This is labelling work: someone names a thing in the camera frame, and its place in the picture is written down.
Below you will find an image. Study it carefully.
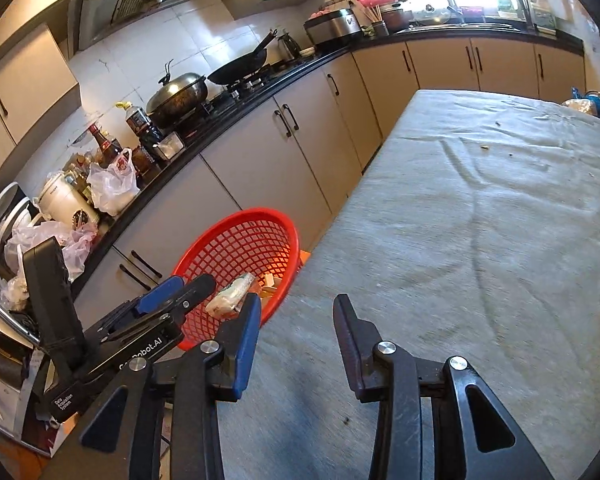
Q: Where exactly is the red plastic mesh basket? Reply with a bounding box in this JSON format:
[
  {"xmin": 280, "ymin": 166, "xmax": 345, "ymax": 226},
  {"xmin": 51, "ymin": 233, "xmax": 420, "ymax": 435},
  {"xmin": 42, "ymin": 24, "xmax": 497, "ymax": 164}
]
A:
[{"xmin": 172, "ymin": 208, "xmax": 302, "ymax": 323}]

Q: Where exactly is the grey-blue tablecloth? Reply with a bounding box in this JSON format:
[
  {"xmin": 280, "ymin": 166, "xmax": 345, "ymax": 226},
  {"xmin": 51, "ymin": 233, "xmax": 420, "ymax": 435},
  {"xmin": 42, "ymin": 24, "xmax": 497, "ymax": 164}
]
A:
[{"xmin": 219, "ymin": 91, "xmax": 600, "ymax": 479}]

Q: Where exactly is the silver rice cooker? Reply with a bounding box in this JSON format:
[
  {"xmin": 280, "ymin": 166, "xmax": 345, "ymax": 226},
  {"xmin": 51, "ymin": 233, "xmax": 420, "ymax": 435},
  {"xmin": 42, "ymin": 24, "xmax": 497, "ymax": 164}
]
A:
[{"xmin": 303, "ymin": 8, "xmax": 363, "ymax": 50}]

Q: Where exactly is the dark sauce bottle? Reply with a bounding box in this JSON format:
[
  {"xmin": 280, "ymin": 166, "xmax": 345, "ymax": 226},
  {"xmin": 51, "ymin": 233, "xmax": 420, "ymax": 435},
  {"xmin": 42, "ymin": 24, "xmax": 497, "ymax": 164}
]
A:
[{"xmin": 114, "ymin": 101, "xmax": 166, "ymax": 169}]

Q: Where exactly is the green tissue pack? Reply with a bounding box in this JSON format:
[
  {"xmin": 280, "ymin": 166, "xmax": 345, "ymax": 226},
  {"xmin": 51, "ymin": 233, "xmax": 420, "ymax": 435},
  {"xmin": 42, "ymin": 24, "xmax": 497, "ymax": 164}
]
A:
[{"xmin": 204, "ymin": 273, "xmax": 256, "ymax": 321}]

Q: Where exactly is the white rice cooker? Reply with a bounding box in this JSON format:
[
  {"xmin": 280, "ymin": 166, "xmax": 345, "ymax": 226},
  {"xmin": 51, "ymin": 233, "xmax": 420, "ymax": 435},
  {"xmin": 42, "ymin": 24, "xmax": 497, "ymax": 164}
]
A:
[{"xmin": 38, "ymin": 171, "xmax": 99, "ymax": 230}]

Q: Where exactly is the black wok pan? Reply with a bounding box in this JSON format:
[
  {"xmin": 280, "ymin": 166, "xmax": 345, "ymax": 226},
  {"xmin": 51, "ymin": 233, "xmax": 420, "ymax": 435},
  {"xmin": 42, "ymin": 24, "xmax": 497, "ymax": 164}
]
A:
[{"xmin": 207, "ymin": 29, "xmax": 277, "ymax": 86}]

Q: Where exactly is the steel pot with lid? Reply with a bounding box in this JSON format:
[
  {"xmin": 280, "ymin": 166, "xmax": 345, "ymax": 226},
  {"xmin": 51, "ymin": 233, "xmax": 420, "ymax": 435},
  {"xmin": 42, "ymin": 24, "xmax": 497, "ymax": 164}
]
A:
[{"xmin": 146, "ymin": 60, "xmax": 208, "ymax": 129}]

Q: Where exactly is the blue bag behind table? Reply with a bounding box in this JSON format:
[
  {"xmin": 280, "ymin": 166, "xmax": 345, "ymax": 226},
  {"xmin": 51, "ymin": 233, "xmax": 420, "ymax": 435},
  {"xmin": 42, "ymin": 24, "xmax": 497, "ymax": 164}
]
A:
[{"xmin": 562, "ymin": 87, "xmax": 600, "ymax": 118}]

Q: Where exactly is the white plastic bag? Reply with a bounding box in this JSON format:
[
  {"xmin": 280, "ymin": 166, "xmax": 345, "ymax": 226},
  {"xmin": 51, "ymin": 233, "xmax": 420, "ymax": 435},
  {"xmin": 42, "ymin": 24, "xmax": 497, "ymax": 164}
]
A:
[{"xmin": 86, "ymin": 148, "xmax": 140, "ymax": 217}]

